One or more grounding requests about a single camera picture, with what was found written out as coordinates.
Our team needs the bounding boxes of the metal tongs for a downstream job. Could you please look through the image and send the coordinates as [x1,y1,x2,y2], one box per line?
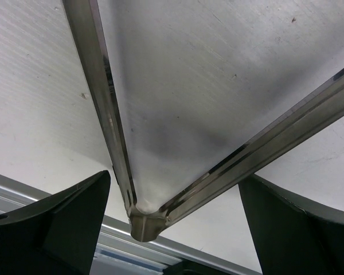
[63,1,344,242]

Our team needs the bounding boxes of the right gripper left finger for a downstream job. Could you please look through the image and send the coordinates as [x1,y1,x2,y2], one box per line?
[0,171,111,274]

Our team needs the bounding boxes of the aluminium front rail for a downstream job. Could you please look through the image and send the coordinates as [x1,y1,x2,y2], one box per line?
[0,171,252,274]

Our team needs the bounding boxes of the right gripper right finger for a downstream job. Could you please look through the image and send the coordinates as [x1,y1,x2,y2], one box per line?
[239,175,344,274]

